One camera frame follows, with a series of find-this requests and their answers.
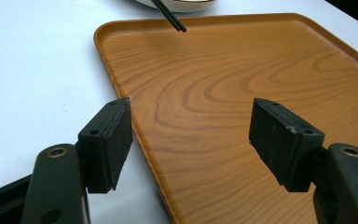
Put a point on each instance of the white bowl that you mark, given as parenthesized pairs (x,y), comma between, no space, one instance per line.
(180,4)

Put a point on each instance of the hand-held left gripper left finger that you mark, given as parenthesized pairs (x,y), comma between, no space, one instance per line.
(105,146)

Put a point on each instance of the black chopstick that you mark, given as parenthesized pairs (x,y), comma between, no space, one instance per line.
(167,15)
(174,18)

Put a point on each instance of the wood-grain tray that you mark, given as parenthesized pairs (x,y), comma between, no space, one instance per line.
(230,93)

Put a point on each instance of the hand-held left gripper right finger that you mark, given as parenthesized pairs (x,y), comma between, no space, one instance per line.
(287,149)

